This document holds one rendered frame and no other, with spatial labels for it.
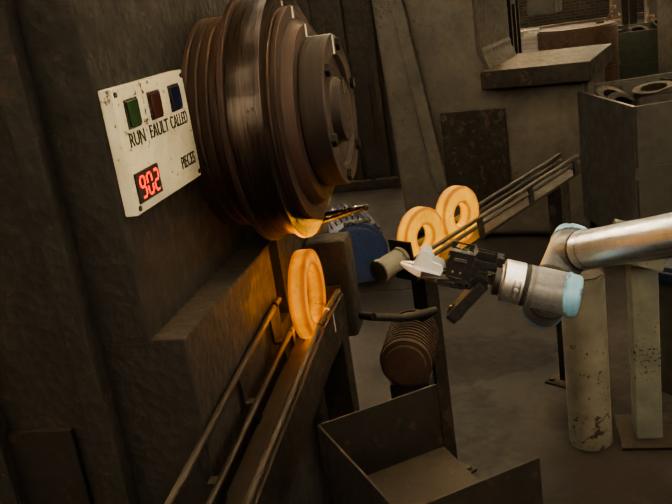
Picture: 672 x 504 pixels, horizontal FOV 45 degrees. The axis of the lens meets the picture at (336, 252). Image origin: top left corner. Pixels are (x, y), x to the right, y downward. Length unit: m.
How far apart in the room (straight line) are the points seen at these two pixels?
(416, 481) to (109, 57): 0.77
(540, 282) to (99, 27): 0.98
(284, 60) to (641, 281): 1.25
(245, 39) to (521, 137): 2.91
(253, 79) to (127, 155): 0.28
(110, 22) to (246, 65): 0.25
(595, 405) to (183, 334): 1.43
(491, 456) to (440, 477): 1.18
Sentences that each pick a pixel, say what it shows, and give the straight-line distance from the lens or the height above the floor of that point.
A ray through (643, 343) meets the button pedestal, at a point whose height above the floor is 0.31.
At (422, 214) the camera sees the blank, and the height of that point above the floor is 0.77.
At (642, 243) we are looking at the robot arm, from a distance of 1.64.
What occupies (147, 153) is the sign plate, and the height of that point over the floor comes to 1.14.
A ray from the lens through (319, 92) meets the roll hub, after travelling 1.41.
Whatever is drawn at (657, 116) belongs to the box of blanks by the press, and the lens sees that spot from 3.55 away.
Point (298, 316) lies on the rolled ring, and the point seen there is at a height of 0.74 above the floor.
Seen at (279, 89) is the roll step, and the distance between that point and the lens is 1.39.
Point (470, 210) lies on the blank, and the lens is 2.22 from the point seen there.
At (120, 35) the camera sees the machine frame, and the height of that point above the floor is 1.31.
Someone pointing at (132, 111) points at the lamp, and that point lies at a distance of 1.20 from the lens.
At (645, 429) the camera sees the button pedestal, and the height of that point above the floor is 0.04.
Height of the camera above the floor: 1.31
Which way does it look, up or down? 17 degrees down
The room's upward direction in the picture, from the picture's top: 9 degrees counter-clockwise
